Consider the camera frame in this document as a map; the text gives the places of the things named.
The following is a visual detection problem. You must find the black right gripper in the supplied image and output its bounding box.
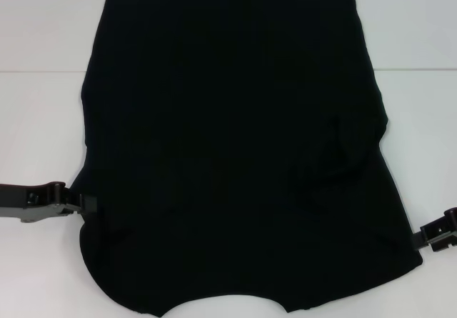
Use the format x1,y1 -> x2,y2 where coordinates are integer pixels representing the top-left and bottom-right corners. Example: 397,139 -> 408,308
410,207 -> 457,253

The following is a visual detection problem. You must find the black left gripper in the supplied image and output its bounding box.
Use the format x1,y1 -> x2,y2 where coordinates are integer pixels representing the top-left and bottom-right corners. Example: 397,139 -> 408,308
0,181 -> 99,224

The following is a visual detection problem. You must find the black t-shirt with white print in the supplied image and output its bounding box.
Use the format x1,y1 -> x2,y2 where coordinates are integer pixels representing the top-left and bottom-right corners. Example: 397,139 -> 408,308
67,0 -> 425,300

